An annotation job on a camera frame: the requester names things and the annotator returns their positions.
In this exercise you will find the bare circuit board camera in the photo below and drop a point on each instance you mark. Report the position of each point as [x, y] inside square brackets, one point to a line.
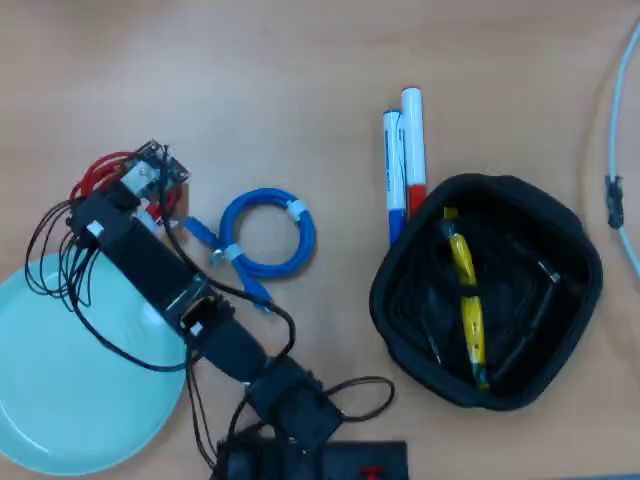
[155, 172]

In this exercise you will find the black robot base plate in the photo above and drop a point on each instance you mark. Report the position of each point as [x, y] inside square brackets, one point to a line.
[390, 460]

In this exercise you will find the red base clamp knob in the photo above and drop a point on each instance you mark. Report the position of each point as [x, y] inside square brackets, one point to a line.
[371, 474]

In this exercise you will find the white marker red cap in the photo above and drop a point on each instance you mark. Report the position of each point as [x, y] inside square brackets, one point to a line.
[414, 140]

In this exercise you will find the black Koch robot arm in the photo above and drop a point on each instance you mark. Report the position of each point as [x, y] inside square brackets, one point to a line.
[150, 260]

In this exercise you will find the yellow stick sachet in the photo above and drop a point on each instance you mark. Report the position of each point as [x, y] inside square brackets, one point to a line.
[472, 320]

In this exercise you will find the black square bowl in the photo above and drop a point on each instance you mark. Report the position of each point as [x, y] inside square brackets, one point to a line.
[575, 235]

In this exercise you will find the white marker blue cap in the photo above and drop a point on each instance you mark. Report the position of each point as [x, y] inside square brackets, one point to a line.
[395, 170]

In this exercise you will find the light green round bowl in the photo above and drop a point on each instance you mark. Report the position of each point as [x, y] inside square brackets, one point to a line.
[75, 390]

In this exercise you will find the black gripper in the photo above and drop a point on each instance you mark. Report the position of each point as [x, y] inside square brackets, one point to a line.
[100, 215]

